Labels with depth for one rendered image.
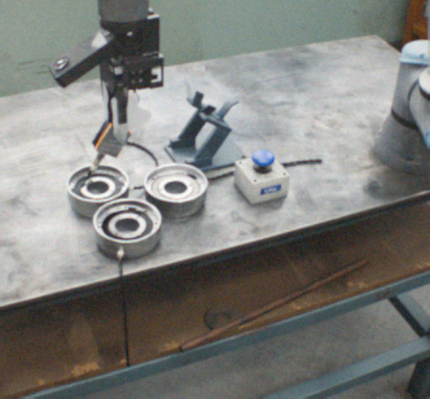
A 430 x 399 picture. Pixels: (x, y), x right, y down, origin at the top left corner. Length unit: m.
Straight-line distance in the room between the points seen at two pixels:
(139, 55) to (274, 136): 0.41
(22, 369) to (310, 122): 0.73
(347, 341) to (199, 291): 0.78
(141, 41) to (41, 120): 0.43
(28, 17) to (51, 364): 1.69
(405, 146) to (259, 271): 0.39
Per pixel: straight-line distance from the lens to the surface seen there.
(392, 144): 1.36
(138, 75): 1.10
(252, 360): 2.02
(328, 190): 1.28
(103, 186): 1.23
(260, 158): 1.21
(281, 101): 1.53
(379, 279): 1.50
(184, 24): 2.96
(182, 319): 1.37
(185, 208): 1.17
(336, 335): 2.12
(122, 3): 1.02
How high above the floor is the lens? 1.56
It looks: 37 degrees down
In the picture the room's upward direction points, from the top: 3 degrees clockwise
